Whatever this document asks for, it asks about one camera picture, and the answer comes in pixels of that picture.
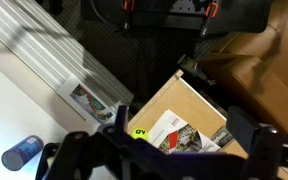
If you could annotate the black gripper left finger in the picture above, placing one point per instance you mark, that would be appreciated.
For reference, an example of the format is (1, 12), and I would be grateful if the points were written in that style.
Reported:
(84, 150)

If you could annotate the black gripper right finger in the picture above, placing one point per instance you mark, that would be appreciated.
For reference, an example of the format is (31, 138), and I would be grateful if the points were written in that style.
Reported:
(250, 140)

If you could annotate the yellow tennis ball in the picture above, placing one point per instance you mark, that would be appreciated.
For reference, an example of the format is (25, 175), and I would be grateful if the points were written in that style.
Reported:
(139, 133)

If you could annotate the blue drink can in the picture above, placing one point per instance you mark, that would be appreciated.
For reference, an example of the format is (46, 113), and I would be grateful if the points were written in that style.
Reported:
(22, 152)

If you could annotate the white window sill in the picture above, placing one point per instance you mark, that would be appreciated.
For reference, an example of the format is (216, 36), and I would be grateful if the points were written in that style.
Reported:
(7, 113)

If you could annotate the grey dark booklet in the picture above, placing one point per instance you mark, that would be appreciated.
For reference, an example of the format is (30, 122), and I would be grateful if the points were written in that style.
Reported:
(222, 136)

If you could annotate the colourful heater label sticker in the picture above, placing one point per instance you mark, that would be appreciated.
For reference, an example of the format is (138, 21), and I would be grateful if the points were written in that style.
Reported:
(89, 101)

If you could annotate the brown cardboard box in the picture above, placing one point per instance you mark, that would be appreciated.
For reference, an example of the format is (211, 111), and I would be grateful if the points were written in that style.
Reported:
(267, 76)

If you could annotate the light wooden nightstand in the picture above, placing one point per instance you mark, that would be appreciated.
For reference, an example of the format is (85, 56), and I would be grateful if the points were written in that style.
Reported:
(187, 100)

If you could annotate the white red printed brochure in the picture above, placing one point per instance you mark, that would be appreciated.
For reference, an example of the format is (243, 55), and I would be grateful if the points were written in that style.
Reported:
(174, 131)

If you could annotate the white panel heater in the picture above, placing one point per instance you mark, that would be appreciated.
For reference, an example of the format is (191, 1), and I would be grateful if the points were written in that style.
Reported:
(34, 40)

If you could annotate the orange black clamp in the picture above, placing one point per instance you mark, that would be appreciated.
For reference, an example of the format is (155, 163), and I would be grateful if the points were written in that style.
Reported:
(128, 10)
(210, 16)

